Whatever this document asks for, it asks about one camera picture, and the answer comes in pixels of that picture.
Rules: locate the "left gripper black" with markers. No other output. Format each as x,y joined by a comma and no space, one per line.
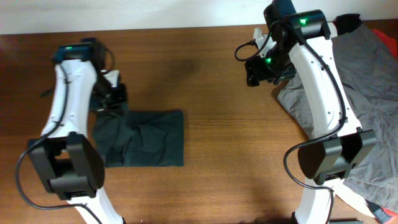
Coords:
119,98

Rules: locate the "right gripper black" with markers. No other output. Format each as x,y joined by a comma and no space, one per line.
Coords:
255,73

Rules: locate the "dark green Nike t-shirt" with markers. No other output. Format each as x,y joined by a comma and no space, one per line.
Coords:
127,138

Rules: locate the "grey t-shirt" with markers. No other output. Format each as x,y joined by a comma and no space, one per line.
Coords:
368,73

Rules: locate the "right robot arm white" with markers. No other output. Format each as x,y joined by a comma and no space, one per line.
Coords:
299,44

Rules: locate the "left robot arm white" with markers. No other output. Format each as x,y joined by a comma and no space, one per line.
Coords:
64,159

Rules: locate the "black garment at corner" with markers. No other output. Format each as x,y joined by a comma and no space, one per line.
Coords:
347,23

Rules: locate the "red garment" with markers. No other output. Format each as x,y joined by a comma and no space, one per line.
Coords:
390,42

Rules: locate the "right camera white mount bracket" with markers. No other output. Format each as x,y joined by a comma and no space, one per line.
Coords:
259,37

